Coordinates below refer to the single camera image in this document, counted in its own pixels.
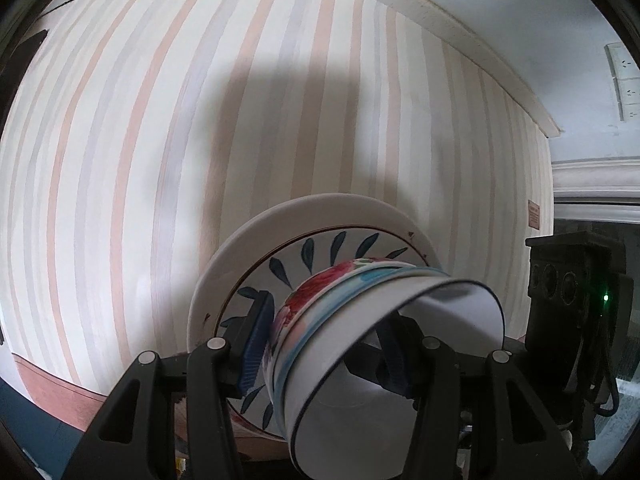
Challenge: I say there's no striped tablecloth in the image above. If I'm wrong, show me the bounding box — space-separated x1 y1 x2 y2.
0 0 557 433

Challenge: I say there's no white floral ceramic bowl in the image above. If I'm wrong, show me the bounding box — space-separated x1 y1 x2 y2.
286 279 506 480

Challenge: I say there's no rose print bowl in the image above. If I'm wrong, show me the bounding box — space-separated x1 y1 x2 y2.
268 257 401 411

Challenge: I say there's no black cable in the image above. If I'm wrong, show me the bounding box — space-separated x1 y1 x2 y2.
592 310 622 418

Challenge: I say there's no white bowl blue print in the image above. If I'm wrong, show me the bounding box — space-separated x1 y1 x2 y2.
274 264 451 441

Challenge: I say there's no blue cabinet door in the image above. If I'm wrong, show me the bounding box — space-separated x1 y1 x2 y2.
0 379 103 480

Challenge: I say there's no blue leaf pattern plate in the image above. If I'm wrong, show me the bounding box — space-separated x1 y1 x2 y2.
215 228 431 438

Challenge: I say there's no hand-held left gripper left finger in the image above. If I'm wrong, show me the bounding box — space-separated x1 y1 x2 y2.
60 290 277 480

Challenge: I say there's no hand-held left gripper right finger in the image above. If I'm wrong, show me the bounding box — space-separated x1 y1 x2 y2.
345 310 583 480

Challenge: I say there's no large white floral plate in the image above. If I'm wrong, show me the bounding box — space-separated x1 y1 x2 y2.
187 193 443 453

